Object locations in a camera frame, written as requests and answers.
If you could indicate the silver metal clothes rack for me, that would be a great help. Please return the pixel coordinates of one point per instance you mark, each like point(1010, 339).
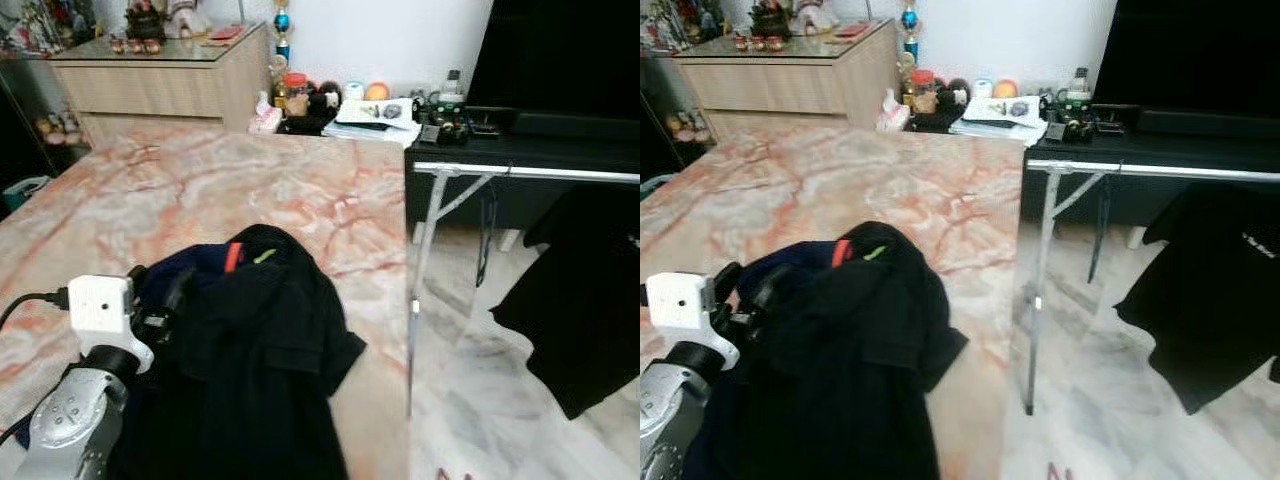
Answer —
point(1150, 170)
point(530, 173)

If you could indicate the black plastic hanger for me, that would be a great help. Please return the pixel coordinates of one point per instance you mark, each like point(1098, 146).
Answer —
point(488, 230)
point(1100, 230)

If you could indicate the gold blue trophy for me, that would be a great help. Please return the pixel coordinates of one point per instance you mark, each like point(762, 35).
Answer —
point(909, 20)
point(282, 22)

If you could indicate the white figurine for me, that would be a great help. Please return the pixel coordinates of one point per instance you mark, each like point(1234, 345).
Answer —
point(815, 16)
point(188, 18)

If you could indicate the dark figurine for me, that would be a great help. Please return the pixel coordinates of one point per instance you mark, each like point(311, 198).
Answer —
point(145, 22)
point(771, 20)

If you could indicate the pink white tissue box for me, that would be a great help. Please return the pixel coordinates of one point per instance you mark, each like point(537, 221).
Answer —
point(265, 120)
point(892, 117)

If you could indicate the black flat screen television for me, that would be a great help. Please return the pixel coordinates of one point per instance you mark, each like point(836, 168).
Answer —
point(560, 50)
point(1190, 50)

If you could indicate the dark computer mouse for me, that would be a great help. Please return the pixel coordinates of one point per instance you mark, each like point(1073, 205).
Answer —
point(1019, 107)
point(392, 110)

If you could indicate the flat red tray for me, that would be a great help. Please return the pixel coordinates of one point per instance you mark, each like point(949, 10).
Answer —
point(226, 33)
point(852, 29)

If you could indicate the black shirt red collar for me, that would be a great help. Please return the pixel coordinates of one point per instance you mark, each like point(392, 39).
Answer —
point(580, 300)
point(1210, 300)

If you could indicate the dark display shelf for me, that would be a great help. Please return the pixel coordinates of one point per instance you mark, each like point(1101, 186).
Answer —
point(655, 100)
point(20, 110)

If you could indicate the clear plastic bottle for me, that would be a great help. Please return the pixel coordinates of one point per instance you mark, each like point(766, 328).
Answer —
point(452, 85)
point(1079, 82)

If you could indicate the light wooden sideboard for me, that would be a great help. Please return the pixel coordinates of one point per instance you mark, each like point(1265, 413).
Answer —
point(780, 90)
point(150, 95)

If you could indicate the red lidded jar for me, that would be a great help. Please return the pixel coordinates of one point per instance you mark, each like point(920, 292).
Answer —
point(921, 77)
point(295, 80)

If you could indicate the black soundbar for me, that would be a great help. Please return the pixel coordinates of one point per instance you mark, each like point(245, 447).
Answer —
point(1210, 122)

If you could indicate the marble pattern table red edge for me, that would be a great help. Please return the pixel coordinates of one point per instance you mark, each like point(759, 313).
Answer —
point(830, 185)
point(200, 190)

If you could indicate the white paper stack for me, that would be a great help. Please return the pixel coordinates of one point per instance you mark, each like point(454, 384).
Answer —
point(995, 125)
point(370, 128)

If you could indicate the black mouse plush toy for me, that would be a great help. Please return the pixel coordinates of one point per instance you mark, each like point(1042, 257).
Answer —
point(952, 97)
point(325, 100)

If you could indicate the black low television console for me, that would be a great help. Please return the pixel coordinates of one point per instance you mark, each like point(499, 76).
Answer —
point(560, 150)
point(1180, 150)

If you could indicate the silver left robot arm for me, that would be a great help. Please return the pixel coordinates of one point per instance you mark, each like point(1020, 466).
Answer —
point(75, 420)
point(670, 420)

